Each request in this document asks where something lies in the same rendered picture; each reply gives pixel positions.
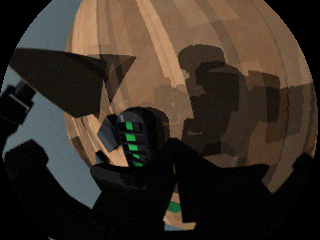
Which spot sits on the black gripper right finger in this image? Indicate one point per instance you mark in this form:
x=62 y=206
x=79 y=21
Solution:
x=199 y=181

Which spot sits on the green flat rectangular block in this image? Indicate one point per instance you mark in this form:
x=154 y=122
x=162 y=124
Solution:
x=174 y=207

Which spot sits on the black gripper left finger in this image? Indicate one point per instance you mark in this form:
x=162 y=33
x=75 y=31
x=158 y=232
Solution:
x=155 y=181

